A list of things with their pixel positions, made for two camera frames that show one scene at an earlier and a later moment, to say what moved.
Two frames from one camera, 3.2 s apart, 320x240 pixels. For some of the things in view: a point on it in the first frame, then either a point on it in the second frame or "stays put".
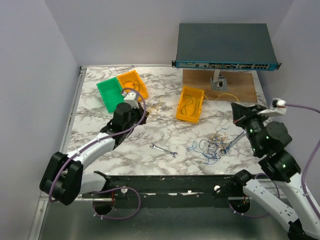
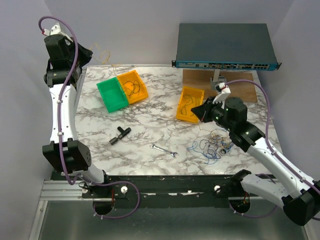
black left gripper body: [136, 117] → [71, 49]
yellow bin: [190, 104] stays put
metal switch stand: [218, 83] stays put
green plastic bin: [112, 93] stays put
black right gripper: [240, 112] → [203, 111]
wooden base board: [241, 84] stays put
